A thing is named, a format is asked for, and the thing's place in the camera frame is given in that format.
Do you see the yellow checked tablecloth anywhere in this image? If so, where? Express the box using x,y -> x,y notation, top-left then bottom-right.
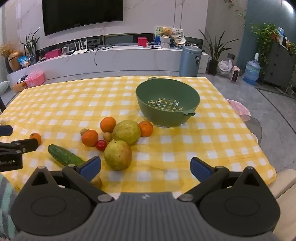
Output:
0,76 -> 277,194

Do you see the hanging vine plant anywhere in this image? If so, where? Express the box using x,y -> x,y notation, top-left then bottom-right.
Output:
224,0 -> 247,26

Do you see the printed picture board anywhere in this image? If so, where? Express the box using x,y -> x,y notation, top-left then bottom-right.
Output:
155,26 -> 184,45

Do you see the beige chair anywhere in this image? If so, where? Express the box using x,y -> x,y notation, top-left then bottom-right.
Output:
269,169 -> 296,235

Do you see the blue water jug with pump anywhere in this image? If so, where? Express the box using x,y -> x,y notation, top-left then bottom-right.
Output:
243,53 -> 261,86

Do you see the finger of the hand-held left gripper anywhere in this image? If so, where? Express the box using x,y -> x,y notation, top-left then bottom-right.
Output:
0,138 -> 39,155
0,125 -> 13,137

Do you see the green cucumber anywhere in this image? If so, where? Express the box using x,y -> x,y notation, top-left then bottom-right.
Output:
48,144 -> 85,167

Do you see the white plastic bag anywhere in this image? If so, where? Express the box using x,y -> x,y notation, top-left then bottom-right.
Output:
218,60 -> 233,75

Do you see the teddy bear bouquet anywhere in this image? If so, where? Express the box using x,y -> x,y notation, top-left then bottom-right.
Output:
160,27 -> 172,49

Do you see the striped teal clothing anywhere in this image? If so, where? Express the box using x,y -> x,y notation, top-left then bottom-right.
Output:
0,173 -> 19,241

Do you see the blue snack bag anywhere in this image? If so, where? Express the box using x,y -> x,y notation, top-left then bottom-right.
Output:
18,56 -> 31,68

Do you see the pink storage box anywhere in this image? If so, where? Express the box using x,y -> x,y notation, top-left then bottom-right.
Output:
24,71 -> 45,88

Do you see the long-leaf plant in black pot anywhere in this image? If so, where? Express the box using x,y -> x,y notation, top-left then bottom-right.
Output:
199,30 -> 232,76

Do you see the orange cardboard box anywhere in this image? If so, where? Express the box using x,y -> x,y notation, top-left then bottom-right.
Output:
12,81 -> 28,93

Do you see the white marble television console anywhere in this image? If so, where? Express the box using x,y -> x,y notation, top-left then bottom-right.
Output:
6,44 -> 210,90

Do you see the pale green stool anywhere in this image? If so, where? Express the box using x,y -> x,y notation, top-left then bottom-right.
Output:
0,81 -> 10,96

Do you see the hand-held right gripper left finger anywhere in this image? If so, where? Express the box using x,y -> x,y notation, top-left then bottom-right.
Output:
26,156 -> 115,203

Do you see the red cherry tomato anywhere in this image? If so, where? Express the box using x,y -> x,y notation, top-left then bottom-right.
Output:
96,140 -> 108,152

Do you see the dried flower bunch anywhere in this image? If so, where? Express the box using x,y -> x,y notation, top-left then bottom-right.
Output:
0,43 -> 15,57

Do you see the black flat television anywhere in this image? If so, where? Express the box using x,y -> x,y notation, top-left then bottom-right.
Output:
42,0 -> 124,37

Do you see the dark grey drawer cabinet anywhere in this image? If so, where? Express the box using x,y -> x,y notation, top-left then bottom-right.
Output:
263,41 -> 296,90

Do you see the small pink heater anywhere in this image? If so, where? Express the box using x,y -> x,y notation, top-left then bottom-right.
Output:
231,66 -> 241,83

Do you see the magenta box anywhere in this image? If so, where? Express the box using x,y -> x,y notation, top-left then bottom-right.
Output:
45,49 -> 63,60

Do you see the black cable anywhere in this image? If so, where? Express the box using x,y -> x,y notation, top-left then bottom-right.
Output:
94,46 -> 112,67

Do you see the green plant in glass vase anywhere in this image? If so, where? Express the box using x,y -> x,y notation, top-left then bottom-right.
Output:
19,27 -> 41,65

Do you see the small orange tangerine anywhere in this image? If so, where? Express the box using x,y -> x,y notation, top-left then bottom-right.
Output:
29,133 -> 42,146

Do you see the pink lined waste basket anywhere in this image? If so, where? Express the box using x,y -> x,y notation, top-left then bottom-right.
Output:
226,99 -> 251,117

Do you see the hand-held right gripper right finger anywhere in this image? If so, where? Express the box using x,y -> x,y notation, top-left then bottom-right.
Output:
177,157 -> 269,202

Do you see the gold vase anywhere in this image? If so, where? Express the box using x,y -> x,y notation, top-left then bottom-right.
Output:
8,52 -> 24,72

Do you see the leafy ivy plant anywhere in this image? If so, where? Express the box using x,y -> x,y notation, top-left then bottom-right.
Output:
251,23 -> 279,66

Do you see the large yellow-green pear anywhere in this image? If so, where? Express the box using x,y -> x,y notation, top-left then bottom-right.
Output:
112,120 -> 142,146

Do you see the green colander bowl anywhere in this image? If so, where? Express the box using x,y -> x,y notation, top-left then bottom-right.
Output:
135,77 -> 201,128

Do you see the blue-grey pedal bin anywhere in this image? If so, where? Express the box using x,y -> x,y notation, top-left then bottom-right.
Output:
179,46 -> 202,78

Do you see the transparent plastic chair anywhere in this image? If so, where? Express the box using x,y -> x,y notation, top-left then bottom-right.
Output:
240,114 -> 263,142

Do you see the white router with antennas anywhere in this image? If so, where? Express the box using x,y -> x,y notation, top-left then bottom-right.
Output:
73,39 -> 89,55

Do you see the blushed yellow-green pear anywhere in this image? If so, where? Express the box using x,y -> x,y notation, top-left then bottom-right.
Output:
104,140 -> 133,171

